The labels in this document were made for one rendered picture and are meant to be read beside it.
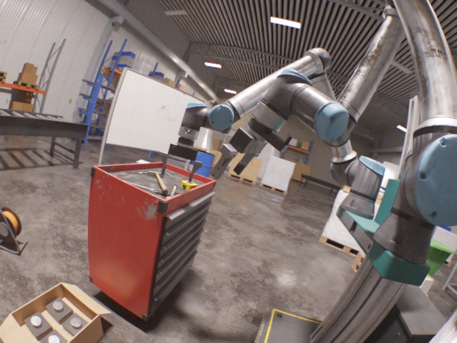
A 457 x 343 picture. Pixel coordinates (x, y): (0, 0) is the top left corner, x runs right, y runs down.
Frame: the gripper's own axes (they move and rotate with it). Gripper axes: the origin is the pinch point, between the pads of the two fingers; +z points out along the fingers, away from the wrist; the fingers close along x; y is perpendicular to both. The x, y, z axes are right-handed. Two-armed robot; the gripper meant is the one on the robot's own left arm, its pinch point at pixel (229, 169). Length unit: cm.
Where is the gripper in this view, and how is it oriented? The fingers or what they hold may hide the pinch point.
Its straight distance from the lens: 59.2
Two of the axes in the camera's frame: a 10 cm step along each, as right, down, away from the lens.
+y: -6.7, -6.7, 3.3
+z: -5.5, 7.4, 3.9
